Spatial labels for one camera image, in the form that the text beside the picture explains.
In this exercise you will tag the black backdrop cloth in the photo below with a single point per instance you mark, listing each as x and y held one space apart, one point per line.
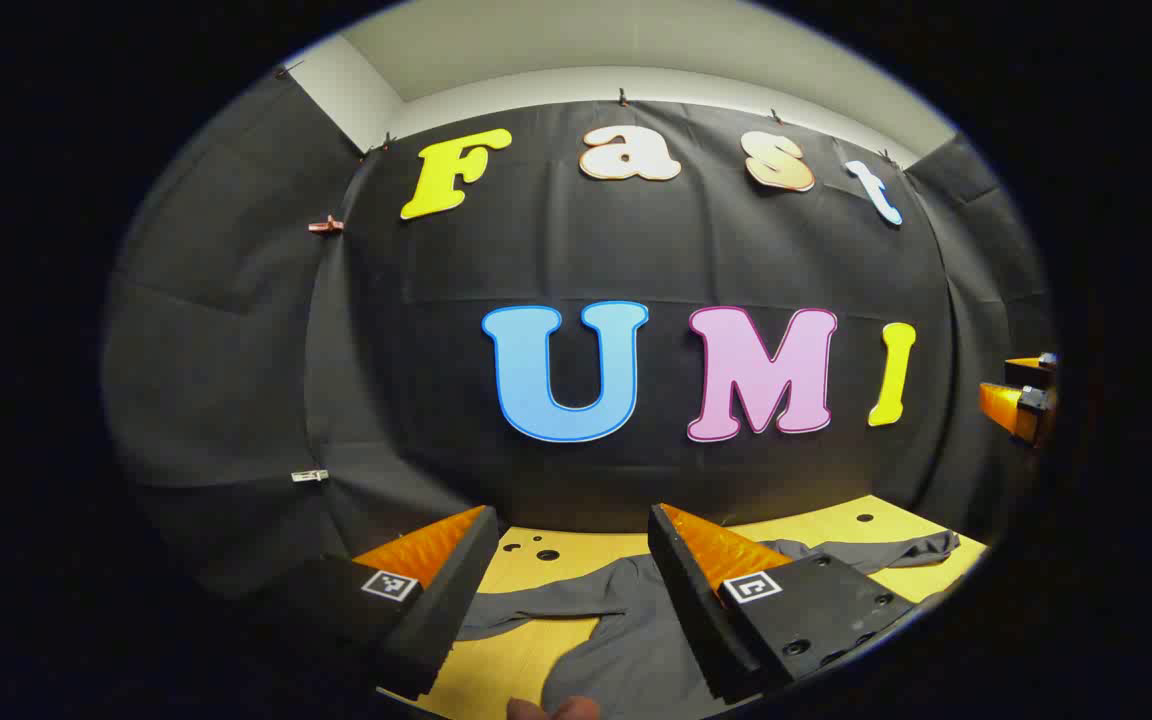
576 250

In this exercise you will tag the copper spring clamp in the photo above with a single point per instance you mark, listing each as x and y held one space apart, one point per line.
326 226

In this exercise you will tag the white clip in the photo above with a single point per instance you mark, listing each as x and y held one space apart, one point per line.
309 476

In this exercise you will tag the grey button shirt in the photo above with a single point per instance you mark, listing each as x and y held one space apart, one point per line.
636 640

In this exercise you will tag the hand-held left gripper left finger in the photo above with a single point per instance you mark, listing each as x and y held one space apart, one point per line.
446 610

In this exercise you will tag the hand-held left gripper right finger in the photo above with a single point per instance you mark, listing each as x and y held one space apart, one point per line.
696 610

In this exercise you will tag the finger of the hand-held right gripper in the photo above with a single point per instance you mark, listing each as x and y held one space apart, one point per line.
1021 412
1031 372

